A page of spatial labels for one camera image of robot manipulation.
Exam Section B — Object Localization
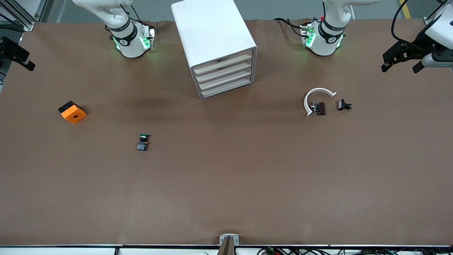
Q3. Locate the brown mounting post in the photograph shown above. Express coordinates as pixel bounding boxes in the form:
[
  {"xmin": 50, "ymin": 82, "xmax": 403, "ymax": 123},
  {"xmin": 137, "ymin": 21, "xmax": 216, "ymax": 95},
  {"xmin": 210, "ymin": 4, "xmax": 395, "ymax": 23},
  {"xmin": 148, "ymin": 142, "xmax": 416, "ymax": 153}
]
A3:
[{"xmin": 217, "ymin": 236, "xmax": 237, "ymax": 255}]

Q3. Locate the white plastic drawer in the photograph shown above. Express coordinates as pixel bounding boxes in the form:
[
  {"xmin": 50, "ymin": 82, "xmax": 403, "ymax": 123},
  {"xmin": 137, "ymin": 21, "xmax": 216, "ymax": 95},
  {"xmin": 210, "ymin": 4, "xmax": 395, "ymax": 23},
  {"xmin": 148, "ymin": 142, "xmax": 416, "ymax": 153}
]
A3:
[
  {"xmin": 195, "ymin": 59, "xmax": 253, "ymax": 84},
  {"xmin": 196, "ymin": 68, "xmax": 253, "ymax": 91},
  {"xmin": 194, "ymin": 50, "xmax": 253, "ymax": 75},
  {"xmin": 199, "ymin": 76, "xmax": 254, "ymax": 99}
]

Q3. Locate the cable bundle below table edge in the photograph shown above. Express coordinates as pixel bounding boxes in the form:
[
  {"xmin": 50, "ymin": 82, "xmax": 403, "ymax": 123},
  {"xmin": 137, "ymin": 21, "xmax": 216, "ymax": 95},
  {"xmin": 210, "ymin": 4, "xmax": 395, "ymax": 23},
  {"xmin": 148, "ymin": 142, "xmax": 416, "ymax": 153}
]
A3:
[{"xmin": 257, "ymin": 246, "xmax": 453, "ymax": 255}]

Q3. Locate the orange and black box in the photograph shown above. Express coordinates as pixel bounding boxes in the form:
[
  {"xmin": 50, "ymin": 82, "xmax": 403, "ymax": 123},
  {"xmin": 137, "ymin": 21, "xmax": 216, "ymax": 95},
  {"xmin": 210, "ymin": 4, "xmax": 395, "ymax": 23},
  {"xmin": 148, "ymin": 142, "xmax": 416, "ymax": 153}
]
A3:
[{"xmin": 58, "ymin": 101, "xmax": 87, "ymax": 124}]

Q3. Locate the black arm base cable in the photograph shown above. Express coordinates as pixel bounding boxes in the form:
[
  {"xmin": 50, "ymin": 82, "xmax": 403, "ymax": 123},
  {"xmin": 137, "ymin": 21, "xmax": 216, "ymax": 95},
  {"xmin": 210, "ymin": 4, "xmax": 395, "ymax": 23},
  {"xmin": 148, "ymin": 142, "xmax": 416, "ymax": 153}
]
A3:
[{"xmin": 273, "ymin": 17, "xmax": 306, "ymax": 39}]

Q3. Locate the green push button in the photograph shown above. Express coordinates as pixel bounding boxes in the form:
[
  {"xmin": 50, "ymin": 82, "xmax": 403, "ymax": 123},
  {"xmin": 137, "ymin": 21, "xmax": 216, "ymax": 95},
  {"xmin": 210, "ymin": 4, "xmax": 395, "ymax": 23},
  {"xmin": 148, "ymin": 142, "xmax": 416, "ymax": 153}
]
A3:
[{"xmin": 137, "ymin": 133, "xmax": 150, "ymax": 152}]

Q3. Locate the white drawer cabinet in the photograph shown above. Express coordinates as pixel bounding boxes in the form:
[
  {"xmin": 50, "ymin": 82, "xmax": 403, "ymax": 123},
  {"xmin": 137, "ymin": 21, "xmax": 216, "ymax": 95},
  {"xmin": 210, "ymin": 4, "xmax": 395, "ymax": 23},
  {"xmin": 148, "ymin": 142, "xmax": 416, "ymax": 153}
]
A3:
[{"xmin": 171, "ymin": 0, "xmax": 258, "ymax": 100}]

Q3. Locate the white curved plastic clamp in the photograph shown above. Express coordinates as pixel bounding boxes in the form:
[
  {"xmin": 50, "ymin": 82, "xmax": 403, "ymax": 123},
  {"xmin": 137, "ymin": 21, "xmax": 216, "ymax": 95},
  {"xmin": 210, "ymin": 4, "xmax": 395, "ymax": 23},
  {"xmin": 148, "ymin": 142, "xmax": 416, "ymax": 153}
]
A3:
[{"xmin": 304, "ymin": 87, "xmax": 337, "ymax": 117}]

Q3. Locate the brown table cover sheet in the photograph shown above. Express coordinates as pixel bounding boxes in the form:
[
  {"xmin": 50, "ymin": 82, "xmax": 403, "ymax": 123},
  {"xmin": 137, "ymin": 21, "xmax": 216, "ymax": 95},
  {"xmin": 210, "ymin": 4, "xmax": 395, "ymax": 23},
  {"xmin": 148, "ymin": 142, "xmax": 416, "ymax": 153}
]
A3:
[{"xmin": 0, "ymin": 18, "xmax": 453, "ymax": 247}]

